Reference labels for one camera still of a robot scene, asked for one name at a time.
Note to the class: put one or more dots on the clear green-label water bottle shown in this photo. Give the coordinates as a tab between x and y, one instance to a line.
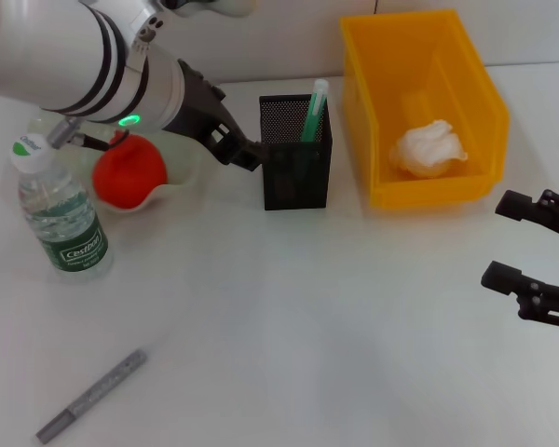
70	233

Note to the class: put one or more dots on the black mesh pen holder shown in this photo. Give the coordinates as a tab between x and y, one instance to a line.
293	186

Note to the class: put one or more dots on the red-orange toy orange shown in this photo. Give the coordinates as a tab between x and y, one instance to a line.
130	172

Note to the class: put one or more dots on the mint green pen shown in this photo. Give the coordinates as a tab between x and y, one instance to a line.
313	116

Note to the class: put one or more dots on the grey marker pen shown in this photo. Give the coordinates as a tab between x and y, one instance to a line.
98	388

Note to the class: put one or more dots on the yellow plastic bin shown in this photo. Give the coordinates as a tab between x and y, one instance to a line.
424	70

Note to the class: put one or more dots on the green glass fruit plate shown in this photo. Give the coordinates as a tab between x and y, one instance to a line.
186	172

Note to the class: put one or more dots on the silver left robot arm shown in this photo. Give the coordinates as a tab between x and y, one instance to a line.
51	51

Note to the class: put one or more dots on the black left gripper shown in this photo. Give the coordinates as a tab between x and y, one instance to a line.
200	112

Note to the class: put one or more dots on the white paper ball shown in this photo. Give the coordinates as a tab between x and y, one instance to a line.
426	146

